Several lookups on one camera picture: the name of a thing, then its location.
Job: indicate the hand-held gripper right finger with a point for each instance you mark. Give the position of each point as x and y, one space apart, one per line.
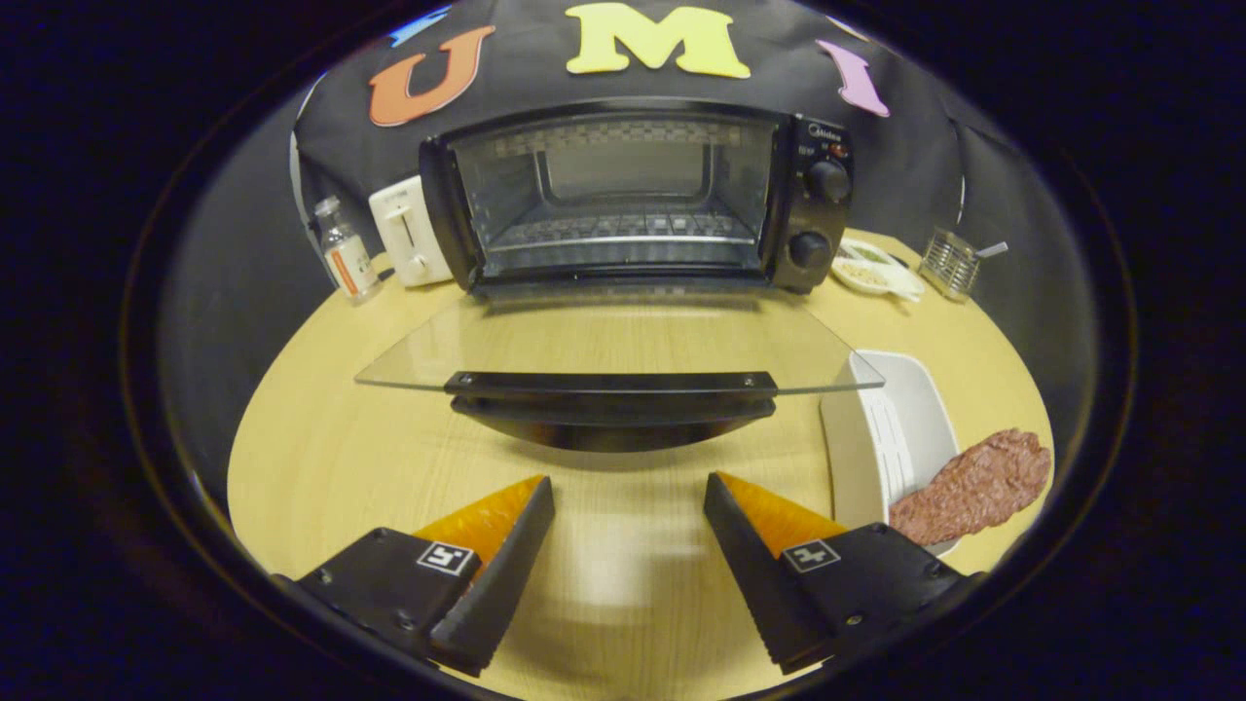
754 574

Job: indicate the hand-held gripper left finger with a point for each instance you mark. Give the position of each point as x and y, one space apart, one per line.
501 574

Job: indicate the brown meat slice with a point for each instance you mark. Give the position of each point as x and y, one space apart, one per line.
973 482

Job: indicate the black toaster oven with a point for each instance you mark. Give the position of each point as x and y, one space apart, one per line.
818 219

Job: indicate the white toaster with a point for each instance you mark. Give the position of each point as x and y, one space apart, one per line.
409 243

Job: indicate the white ribbed tray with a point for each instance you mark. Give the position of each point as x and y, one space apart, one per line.
905 409

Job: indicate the white divided dish of grains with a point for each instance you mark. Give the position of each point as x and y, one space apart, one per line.
861 277

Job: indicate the small glass bottle orange label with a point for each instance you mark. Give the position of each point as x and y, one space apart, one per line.
348 263

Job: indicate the black backdrop cloth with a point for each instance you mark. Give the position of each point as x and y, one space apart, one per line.
526 58

